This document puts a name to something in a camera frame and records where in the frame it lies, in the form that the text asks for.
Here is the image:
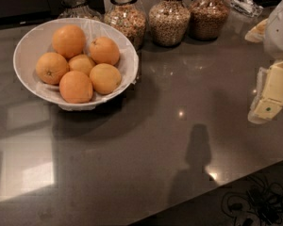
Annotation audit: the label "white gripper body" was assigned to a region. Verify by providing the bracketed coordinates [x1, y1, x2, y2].
[263, 0, 283, 59]

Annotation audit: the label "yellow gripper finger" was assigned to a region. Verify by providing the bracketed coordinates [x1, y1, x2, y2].
[244, 19, 267, 43]
[248, 60, 283, 124]

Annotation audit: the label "orange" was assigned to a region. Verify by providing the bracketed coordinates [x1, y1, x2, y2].
[90, 63, 122, 95]
[52, 24, 86, 58]
[59, 71, 93, 104]
[89, 37, 120, 65]
[36, 52, 69, 85]
[68, 55, 96, 76]

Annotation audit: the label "white paper bowl liner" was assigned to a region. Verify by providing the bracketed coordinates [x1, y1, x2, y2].
[34, 18, 140, 112]

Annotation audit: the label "white bowl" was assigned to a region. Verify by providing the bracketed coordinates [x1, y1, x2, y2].
[12, 17, 140, 112]

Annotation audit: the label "clear plastic bag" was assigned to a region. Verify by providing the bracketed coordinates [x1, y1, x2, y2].
[225, 0, 264, 18]

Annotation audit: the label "glass grain jar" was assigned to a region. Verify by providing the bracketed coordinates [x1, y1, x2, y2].
[148, 0, 191, 47]
[188, 0, 230, 40]

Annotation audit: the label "leftmost glass jar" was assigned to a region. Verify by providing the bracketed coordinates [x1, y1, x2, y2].
[58, 0, 102, 22]

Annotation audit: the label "orange bottom front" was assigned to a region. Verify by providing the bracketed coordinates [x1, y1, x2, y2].
[59, 71, 93, 104]

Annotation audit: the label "black cables on floor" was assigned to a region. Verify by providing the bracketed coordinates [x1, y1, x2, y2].
[221, 172, 283, 226]

